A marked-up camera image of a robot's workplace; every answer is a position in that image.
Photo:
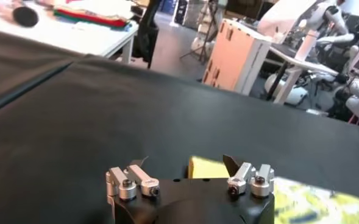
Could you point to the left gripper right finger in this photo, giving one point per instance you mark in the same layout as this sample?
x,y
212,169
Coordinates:
x,y
243,179

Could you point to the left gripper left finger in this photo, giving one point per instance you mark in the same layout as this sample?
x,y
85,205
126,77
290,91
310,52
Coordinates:
x,y
127,185

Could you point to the yellow-green t-shirt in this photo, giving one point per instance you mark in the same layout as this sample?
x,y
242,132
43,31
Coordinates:
x,y
206,170

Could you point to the stack of folded clothes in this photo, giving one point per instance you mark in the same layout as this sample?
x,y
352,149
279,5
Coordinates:
x,y
97,12

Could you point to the tall white cardboard box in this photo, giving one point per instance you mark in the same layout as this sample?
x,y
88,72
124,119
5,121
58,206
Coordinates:
x,y
234,58

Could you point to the small white standing desk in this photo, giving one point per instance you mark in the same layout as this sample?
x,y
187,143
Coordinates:
x,y
292,64

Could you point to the black office chair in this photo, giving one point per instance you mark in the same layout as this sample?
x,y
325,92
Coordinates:
x,y
147,33

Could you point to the large white desk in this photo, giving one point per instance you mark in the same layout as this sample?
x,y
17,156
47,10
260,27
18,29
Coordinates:
x,y
75,39

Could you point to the white curved board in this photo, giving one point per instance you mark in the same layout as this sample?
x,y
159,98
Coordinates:
x,y
282,18

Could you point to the black round ball device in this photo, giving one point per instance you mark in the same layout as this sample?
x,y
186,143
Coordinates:
x,y
25,16

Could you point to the white handheld controller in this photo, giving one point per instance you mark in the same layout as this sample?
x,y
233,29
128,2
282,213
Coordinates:
x,y
4,9

